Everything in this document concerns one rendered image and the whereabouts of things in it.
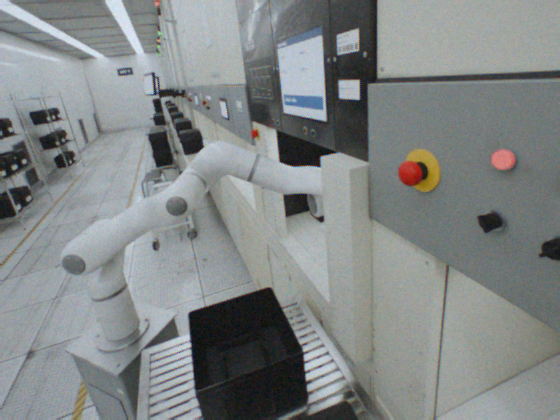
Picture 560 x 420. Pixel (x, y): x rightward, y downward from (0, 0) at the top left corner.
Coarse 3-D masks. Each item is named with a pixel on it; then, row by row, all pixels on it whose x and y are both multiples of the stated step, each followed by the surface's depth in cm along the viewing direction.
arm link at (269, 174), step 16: (256, 160) 87; (272, 160) 90; (256, 176) 87; (272, 176) 87; (288, 176) 87; (304, 176) 85; (320, 176) 83; (288, 192) 88; (304, 192) 84; (320, 192) 82
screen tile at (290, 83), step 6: (294, 48) 82; (282, 54) 91; (288, 54) 87; (282, 60) 92; (288, 60) 88; (294, 60) 84; (282, 66) 93; (288, 66) 89; (294, 66) 85; (294, 72) 86; (282, 78) 95; (288, 78) 91; (294, 78) 87; (288, 84) 92; (294, 84) 88; (288, 90) 93; (294, 90) 88
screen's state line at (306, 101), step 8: (288, 96) 94; (296, 96) 88; (304, 96) 83; (312, 96) 79; (320, 96) 75; (288, 104) 95; (296, 104) 89; (304, 104) 84; (312, 104) 80; (320, 104) 76
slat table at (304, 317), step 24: (288, 312) 113; (312, 336) 101; (144, 360) 100; (168, 360) 99; (336, 360) 92; (144, 384) 92; (168, 384) 91; (192, 384) 90; (312, 384) 86; (336, 384) 85; (360, 384) 84; (144, 408) 86; (168, 408) 112; (192, 408) 84; (288, 408) 81; (312, 408) 80
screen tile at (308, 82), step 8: (304, 48) 77; (312, 48) 74; (304, 56) 78; (312, 56) 74; (320, 56) 71; (304, 64) 79; (320, 64) 72; (320, 72) 72; (304, 80) 81; (312, 80) 77; (320, 80) 73; (304, 88) 82; (312, 88) 78; (320, 88) 74
